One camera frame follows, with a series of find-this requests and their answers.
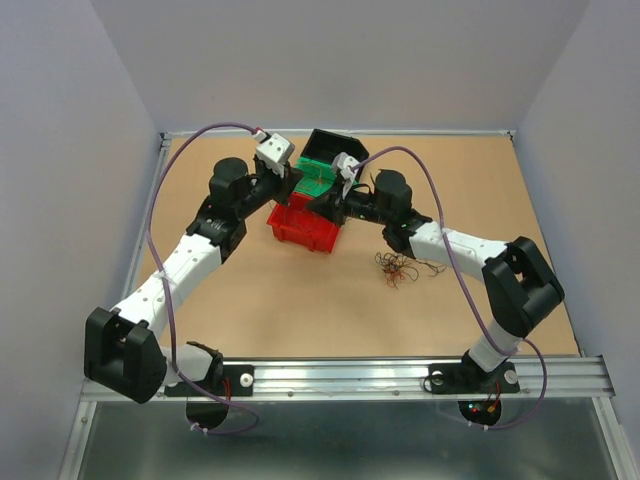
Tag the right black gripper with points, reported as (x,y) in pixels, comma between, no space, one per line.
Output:
(332,205)

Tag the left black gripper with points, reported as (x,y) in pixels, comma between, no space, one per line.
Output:
(282,185)

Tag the green plastic bin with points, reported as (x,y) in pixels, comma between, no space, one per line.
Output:
(318,177)

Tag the red plastic bin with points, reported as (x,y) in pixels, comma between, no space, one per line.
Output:
(292,223)

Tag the black plastic bin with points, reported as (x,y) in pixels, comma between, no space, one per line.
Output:
(323,146)

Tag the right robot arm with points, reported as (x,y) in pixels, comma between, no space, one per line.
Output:
(521,287)

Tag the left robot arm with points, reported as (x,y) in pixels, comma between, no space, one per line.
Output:
(121,349)

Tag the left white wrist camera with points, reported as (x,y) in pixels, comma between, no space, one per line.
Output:
(273,149)

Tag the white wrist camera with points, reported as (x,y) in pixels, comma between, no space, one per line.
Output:
(273,149)
(345,169)

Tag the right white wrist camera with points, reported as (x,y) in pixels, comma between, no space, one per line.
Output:
(345,169)

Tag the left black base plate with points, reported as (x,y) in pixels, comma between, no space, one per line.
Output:
(235,380)

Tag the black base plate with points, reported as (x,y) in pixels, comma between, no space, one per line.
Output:
(462,379)
(235,380)

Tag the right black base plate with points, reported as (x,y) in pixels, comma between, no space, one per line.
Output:
(462,379)

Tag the aluminium rail frame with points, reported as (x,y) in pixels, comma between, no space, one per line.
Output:
(340,360)

